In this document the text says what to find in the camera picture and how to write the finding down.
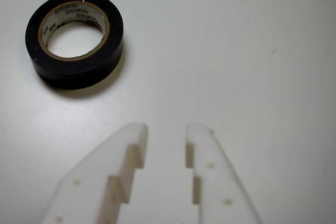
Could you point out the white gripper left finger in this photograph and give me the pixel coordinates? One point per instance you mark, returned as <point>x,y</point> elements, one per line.
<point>86,182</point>

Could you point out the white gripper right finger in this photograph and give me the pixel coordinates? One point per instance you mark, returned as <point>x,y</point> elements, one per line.
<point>218,182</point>

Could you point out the black tape roll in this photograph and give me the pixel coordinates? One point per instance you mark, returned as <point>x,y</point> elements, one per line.
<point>34,51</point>

